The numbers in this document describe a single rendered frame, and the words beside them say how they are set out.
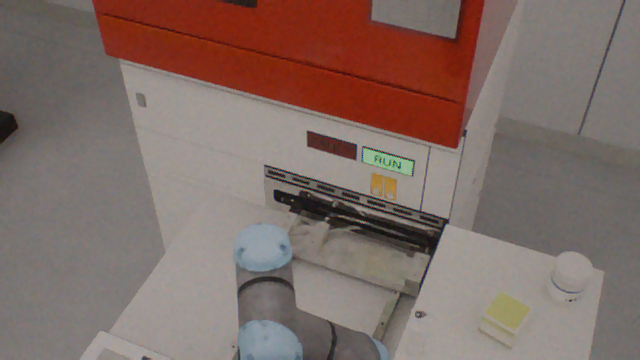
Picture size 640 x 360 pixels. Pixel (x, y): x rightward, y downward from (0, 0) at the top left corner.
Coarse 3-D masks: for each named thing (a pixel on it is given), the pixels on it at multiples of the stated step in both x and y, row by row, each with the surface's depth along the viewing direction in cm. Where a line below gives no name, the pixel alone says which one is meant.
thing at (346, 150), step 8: (312, 136) 158; (320, 136) 157; (312, 144) 160; (320, 144) 159; (328, 144) 158; (336, 144) 157; (344, 144) 156; (336, 152) 159; (344, 152) 158; (352, 152) 157
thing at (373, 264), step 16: (304, 224) 171; (304, 240) 168; (336, 240) 168; (352, 240) 168; (304, 256) 166; (320, 256) 165; (336, 256) 165; (352, 256) 165; (368, 256) 165; (384, 256) 165; (400, 256) 165; (352, 272) 163; (368, 272) 161; (384, 272) 161; (400, 272) 161; (400, 288) 160
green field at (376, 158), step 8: (368, 152) 155; (376, 152) 154; (368, 160) 157; (376, 160) 156; (384, 160) 155; (392, 160) 154; (400, 160) 153; (392, 168) 155; (400, 168) 154; (408, 168) 153
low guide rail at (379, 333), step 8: (408, 256) 168; (392, 296) 160; (400, 296) 163; (392, 304) 159; (384, 312) 157; (392, 312) 158; (384, 320) 156; (376, 328) 155; (384, 328) 155; (376, 336) 153; (384, 336) 156
